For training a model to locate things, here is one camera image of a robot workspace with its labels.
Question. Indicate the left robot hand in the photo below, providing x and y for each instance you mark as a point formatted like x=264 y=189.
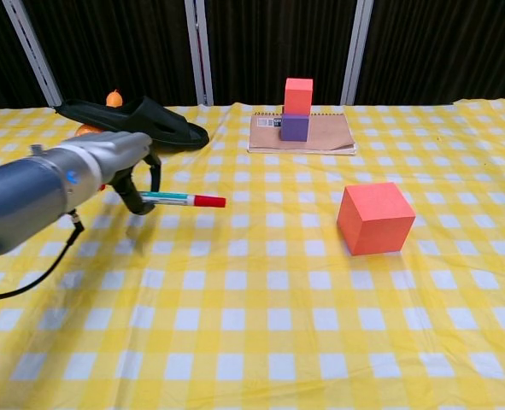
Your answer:
x=119 y=158

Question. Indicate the red-capped white marker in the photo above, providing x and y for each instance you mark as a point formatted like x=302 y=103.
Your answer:
x=183 y=199

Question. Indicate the large pink foam cube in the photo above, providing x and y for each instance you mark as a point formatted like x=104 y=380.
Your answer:
x=376 y=224

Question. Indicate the purple foam cube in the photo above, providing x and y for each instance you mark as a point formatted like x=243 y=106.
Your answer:
x=295 y=128

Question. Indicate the black rubber slipper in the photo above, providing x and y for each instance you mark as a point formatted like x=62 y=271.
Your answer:
x=149 y=121

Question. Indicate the orange rubber chicken toy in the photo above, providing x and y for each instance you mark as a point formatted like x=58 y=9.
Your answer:
x=114 y=99

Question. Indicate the small red block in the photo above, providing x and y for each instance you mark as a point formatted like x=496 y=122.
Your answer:
x=298 y=96

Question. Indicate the black curtain backdrop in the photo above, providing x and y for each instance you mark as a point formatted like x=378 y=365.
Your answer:
x=277 y=42

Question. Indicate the brown spiral notebook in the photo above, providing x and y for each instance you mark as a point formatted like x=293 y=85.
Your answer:
x=320 y=136

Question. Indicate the yellow checkered tablecloth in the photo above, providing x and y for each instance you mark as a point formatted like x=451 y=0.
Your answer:
x=277 y=299

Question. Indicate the white metal frame post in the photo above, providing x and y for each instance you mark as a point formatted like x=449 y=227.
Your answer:
x=356 y=51
x=199 y=51
x=34 y=47

